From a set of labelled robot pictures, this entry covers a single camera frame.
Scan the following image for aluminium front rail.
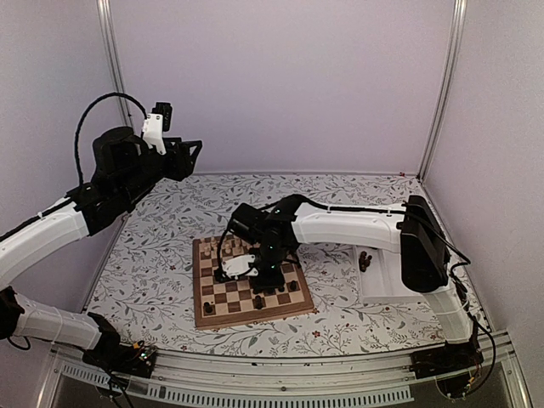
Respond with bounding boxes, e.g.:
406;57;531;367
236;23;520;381
37;331;533;407

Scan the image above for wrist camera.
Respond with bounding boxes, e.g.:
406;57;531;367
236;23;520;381
213;254;259;283
142;102;173;156

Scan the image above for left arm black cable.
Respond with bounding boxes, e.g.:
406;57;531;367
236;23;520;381
72;92;148;188

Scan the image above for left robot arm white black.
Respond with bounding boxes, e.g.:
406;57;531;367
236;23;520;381
1;127;202;369

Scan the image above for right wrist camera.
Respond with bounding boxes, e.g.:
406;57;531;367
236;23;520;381
213;254;259;283

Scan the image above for dark chess pieces in tray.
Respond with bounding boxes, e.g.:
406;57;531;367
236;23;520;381
358;251;372;273

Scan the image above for white chess piece row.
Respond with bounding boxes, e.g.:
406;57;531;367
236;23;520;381
198;234;244;257

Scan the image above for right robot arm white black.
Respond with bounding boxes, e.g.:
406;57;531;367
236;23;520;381
217;194;475;371

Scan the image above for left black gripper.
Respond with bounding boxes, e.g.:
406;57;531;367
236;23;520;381
118;137;201;204

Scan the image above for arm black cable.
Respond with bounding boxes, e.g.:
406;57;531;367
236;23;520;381
72;92;148;188
403;203;473;273

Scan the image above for floral patterned table mat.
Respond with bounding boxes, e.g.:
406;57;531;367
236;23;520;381
80;172;477;357

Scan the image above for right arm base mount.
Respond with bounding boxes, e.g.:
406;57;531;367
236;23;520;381
409;337;484;399

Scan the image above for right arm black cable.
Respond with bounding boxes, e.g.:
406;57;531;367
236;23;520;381
403;203;473;273

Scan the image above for dark king piece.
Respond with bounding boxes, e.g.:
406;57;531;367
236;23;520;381
254;296;264;309

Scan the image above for wooden chess board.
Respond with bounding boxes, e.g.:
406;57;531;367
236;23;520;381
192;238;317;330

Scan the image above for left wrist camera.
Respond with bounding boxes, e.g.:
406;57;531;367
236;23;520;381
142;102;173;156

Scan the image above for white plastic tray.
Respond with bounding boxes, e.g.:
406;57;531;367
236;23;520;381
353;246;424;304

